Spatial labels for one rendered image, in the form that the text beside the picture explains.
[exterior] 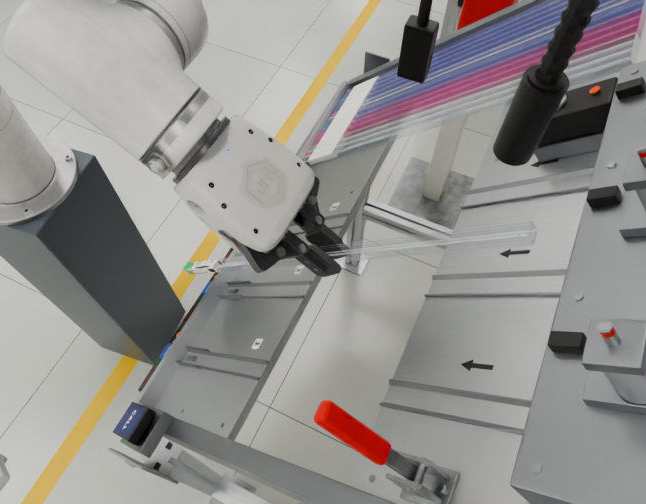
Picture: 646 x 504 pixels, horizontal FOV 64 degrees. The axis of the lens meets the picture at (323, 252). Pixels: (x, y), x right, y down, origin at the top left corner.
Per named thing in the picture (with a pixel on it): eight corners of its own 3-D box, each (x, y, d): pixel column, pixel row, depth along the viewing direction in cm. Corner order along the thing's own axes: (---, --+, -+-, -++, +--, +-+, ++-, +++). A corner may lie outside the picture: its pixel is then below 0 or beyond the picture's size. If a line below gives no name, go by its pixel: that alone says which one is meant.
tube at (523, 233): (189, 274, 73) (184, 270, 73) (195, 267, 74) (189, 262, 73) (533, 245, 35) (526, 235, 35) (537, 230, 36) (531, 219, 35)
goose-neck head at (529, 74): (487, 160, 24) (519, 84, 20) (497, 134, 25) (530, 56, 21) (525, 173, 23) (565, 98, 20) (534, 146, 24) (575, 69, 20)
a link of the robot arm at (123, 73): (184, 110, 51) (129, 174, 46) (64, 8, 46) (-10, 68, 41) (219, 66, 44) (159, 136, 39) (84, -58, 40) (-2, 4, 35)
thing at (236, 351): (165, 418, 68) (146, 407, 67) (360, 98, 98) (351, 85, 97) (242, 449, 54) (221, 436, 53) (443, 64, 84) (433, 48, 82)
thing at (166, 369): (176, 425, 71) (134, 400, 67) (364, 110, 100) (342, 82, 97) (180, 427, 70) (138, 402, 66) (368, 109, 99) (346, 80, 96)
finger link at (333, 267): (277, 251, 47) (330, 293, 49) (293, 224, 48) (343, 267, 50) (261, 257, 49) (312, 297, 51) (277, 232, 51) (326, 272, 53)
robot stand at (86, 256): (101, 347, 147) (-56, 206, 86) (132, 293, 155) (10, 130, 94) (157, 367, 144) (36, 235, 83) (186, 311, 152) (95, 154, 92)
